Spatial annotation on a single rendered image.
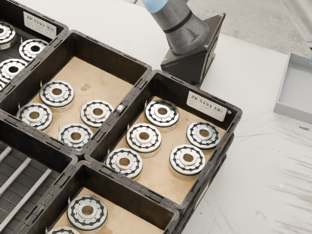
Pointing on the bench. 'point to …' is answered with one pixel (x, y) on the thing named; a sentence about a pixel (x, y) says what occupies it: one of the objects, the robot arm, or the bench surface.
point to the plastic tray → (295, 89)
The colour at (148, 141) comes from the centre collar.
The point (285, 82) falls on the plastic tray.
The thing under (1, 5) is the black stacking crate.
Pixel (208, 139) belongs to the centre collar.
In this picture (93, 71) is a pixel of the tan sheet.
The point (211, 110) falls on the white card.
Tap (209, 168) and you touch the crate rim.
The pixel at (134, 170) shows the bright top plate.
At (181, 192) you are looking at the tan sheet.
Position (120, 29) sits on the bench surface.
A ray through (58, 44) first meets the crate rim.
